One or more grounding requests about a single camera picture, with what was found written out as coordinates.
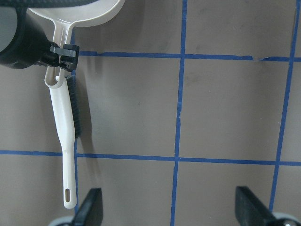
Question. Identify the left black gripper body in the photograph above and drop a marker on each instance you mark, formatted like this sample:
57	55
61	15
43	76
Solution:
47	56

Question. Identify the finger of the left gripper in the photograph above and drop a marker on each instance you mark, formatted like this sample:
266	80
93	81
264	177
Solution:
65	57

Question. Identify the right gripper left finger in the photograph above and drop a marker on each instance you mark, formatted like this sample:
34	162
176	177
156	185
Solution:
90	212

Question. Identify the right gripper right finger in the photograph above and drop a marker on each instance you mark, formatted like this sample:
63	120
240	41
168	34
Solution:
250	211

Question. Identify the beige plastic dustpan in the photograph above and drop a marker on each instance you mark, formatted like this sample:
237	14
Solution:
65	19

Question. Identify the beige hand brush black bristles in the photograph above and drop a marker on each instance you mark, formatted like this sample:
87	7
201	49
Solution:
66	113

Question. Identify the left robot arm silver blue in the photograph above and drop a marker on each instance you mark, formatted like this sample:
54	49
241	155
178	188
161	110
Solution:
23	42

